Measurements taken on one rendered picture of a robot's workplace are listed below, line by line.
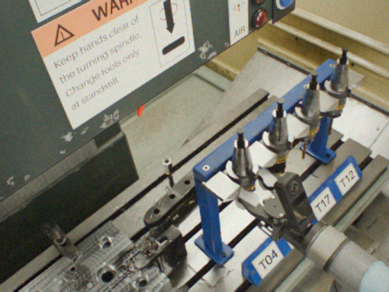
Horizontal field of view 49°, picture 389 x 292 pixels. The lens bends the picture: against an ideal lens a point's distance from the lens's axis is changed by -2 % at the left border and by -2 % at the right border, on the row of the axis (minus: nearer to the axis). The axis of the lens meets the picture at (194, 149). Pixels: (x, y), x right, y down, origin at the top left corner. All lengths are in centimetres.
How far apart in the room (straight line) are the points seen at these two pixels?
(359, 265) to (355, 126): 82
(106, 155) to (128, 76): 105
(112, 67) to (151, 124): 150
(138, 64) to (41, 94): 10
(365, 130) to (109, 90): 121
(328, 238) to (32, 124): 58
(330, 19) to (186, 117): 76
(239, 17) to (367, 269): 49
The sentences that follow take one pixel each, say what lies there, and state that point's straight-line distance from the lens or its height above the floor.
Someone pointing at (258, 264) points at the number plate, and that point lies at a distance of 106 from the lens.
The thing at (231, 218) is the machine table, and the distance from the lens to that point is 118.
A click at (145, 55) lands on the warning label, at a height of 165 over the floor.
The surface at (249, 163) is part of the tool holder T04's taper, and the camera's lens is 83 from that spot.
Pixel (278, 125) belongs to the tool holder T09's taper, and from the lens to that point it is 87.
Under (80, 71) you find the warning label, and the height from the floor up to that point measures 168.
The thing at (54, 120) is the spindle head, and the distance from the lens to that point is 40.
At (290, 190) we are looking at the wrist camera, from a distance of 77.
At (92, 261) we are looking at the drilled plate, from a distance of 107.
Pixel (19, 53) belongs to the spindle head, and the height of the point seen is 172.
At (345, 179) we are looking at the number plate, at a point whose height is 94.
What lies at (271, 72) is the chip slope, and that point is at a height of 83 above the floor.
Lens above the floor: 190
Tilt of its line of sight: 48 degrees down
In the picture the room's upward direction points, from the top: 8 degrees counter-clockwise
